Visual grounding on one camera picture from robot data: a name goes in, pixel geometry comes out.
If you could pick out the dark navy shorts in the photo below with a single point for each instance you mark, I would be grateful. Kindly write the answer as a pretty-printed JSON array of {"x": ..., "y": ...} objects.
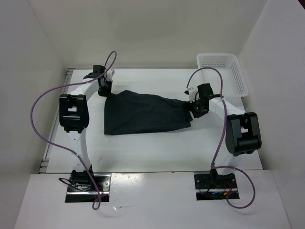
[{"x": 132, "y": 113}]

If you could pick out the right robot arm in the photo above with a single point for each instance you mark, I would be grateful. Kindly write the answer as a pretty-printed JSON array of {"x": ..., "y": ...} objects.
[{"x": 241, "y": 131}]

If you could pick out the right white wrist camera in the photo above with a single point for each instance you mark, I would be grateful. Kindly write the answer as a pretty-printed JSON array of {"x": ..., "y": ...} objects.
[{"x": 192, "y": 93}]

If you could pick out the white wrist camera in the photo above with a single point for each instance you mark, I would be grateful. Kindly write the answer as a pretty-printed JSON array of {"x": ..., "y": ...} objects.
[
  {"x": 192, "y": 93},
  {"x": 109, "y": 75}
]

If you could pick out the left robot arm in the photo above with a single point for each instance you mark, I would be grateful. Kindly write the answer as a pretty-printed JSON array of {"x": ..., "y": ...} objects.
[{"x": 74, "y": 118}]

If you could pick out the white perforated plastic basket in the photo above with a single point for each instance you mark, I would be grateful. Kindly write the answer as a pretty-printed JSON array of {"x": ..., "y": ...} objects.
[{"x": 234, "y": 84}]

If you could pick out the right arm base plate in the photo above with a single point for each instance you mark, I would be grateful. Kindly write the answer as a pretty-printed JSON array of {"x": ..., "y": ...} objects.
[{"x": 217, "y": 189}]

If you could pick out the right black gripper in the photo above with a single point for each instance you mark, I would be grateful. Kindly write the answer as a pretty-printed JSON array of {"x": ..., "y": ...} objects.
[{"x": 190, "y": 107}]

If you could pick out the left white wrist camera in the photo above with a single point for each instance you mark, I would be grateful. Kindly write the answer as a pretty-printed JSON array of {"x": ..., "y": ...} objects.
[{"x": 109, "y": 75}]

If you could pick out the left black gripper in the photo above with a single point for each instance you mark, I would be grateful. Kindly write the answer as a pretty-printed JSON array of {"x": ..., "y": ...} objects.
[{"x": 107, "y": 93}]

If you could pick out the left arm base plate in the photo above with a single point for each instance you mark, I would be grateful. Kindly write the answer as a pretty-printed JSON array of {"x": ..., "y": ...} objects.
[{"x": 84, "y": 193}]

